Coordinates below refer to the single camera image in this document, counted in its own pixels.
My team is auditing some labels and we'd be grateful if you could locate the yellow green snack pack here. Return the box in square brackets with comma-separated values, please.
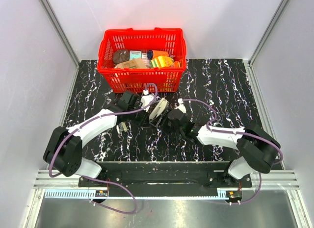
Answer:
[150, 56, 174, 68]

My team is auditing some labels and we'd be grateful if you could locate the orange bottle blue cap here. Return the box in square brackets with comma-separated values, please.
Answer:
[147, 50, 169, 60]

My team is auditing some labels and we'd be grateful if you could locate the red plastic shopping basket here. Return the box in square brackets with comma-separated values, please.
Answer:
[97, 28, 186, 93]

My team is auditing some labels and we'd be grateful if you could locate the teal white small box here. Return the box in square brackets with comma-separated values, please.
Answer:
[130, 50, 142, 60]

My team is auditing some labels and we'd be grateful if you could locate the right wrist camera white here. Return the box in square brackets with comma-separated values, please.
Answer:
[175, 98, 186, 114]

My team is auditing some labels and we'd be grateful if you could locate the brown cardboard box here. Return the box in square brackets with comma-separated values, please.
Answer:
[116, 58, 147, 69]

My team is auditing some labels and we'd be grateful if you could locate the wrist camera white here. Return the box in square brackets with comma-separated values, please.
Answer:
[175, 98, 186, 114]
[140, 90, 155, 112]

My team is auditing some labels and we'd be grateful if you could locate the beige staple remover tool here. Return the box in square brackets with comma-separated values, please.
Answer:
[149, 98, 169, 121]

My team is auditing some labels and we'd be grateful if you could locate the brown round cookie pack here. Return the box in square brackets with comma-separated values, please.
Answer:
[112, 49, 130, 64]

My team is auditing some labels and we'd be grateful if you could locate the aluminium frame rail front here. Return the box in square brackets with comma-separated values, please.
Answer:
[33, 170, 300, 200]

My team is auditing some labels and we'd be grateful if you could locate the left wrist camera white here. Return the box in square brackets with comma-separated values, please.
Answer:
[140, 90, 155, 112]

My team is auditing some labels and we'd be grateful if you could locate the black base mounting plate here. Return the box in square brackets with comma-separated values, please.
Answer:
[78, 160, 253, 189]

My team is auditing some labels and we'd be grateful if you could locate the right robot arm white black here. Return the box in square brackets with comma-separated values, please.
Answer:
[156, 109, 280, 187]

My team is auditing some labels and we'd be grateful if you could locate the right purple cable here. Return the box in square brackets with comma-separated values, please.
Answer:
[182, 98, 284, 205]

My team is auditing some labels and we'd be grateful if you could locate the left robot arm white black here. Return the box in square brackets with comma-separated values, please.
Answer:
[43, 90, 157, 187]

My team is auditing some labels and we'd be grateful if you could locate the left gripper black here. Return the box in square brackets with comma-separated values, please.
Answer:
[128, 103, 152, 128]

